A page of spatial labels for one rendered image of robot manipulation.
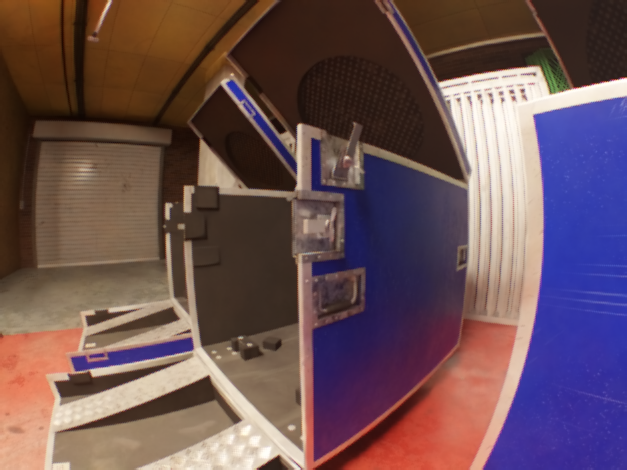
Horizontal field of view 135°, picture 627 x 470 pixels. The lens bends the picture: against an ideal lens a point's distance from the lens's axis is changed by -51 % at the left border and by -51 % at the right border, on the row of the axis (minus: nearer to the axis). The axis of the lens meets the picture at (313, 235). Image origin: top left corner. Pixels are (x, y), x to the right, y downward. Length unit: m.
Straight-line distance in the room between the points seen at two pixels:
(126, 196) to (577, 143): 6.39
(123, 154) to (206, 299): 5.45
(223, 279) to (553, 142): 1.31
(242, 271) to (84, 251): 5.24
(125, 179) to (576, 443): 6.58
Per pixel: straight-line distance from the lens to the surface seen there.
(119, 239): 6.30
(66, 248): 6.37
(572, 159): 0.41
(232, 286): 1.36
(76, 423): 1.27
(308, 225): 0.42
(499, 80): 2.56
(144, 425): 1.19
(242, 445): 0.85
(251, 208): 1.38
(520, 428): 0.51
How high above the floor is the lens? 0.78
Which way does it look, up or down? 3 degrees down
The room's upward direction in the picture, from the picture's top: straight up
